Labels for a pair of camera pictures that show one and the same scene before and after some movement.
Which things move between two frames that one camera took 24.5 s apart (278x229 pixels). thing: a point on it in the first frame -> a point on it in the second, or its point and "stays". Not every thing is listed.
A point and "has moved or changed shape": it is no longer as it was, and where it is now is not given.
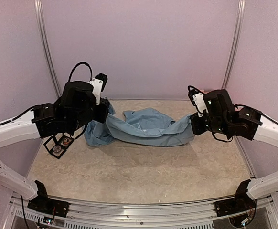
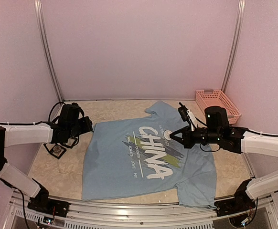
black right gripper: x=197 y=129 -> x=187 y=140
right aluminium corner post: x=238 y=25 stays
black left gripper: x=101 y=116 -> x=88 y=125
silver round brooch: x=57 y=148 stays
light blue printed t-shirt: x=141 y=125 has moved or changed shape
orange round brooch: x=66 y=141 has moved or changed shape
